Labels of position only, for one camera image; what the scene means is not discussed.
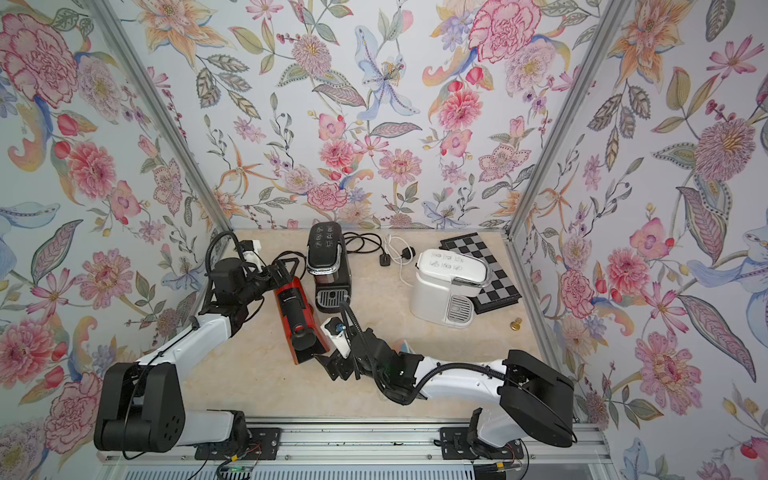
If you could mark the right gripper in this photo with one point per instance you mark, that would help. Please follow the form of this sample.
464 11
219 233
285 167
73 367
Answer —
337 365

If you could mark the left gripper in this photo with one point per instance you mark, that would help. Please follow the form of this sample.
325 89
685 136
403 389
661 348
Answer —
281 275

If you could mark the black coffee machine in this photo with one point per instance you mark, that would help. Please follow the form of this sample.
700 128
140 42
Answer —
327 263

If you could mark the red coffee machine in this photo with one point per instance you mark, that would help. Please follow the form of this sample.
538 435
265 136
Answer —
300 326

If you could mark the white coffee machine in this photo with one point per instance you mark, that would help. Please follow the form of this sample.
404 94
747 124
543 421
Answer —
444 286

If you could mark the blue striped cloth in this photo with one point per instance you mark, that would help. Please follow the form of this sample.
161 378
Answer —
402 346

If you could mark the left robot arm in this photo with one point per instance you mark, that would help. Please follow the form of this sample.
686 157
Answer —
142 409

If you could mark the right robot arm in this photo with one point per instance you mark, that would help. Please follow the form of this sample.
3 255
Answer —
518 396

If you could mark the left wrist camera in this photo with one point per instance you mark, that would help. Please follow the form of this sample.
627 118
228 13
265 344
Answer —
251 252

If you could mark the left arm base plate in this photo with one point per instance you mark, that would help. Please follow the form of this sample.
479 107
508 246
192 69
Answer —
257 444

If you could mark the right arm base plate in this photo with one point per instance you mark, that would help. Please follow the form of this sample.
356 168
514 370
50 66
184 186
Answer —
457 443

